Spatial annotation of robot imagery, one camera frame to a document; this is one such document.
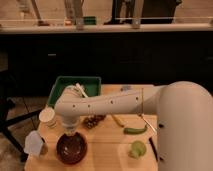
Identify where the dark purple bowl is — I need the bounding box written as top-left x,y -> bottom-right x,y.
56,132 -> 87,155

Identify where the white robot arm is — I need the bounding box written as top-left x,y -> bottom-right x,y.
54,81 -> 213,171

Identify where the bunch of red grapes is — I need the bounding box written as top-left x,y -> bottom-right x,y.
82,115 -> 105,129

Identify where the orange bowl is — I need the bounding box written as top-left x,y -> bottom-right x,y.
57,153 -> 86,165

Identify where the white spatula in tray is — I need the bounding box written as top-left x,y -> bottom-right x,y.
76,83 -> 88,98

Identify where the clear plastic container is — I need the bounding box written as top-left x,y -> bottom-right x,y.
24,131 -> 48,157

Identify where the green plastic tray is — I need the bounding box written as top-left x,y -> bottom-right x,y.
47,76 -> 101,107

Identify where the yellow banana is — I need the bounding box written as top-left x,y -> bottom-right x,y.
111,115 -> 125,127

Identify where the blue sponge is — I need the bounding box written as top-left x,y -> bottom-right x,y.
121,85 -> 131,91

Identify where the silver fork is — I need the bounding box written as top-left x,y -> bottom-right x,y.
139,114 -> 157,133

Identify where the black office chair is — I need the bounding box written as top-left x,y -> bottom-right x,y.
0,70 -> 40,162

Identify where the green cup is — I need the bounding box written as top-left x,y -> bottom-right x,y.
129,140 -> 147,159

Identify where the black brush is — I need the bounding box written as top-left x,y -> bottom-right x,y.
149,137 -> 158,162

